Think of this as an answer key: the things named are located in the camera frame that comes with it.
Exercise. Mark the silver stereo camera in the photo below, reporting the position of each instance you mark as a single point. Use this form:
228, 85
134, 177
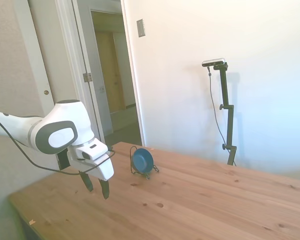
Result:
213, 62

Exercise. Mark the metal door hinge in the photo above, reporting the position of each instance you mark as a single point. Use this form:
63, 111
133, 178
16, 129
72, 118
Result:
87, 77

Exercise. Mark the grey wall switch plate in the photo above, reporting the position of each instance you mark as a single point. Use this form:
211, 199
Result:
141, 28

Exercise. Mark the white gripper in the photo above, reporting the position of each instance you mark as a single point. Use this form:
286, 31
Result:
100, 168

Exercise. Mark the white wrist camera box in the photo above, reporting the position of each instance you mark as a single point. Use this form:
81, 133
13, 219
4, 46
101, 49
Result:
93, 151

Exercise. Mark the round metal door knob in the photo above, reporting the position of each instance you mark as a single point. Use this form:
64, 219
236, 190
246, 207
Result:
46, 92

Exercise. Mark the black camera stand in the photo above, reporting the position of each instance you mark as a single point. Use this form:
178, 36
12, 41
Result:
230, 125

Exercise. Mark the blue bowl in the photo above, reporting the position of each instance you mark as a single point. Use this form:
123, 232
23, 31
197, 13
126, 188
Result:
142, 160

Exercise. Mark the white door with knob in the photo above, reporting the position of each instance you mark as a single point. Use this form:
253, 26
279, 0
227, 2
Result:
55, 62

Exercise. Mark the grey open door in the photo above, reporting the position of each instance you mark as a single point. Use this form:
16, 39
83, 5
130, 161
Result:
100, 112

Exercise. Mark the black box unit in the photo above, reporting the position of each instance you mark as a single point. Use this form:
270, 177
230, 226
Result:
63, 160

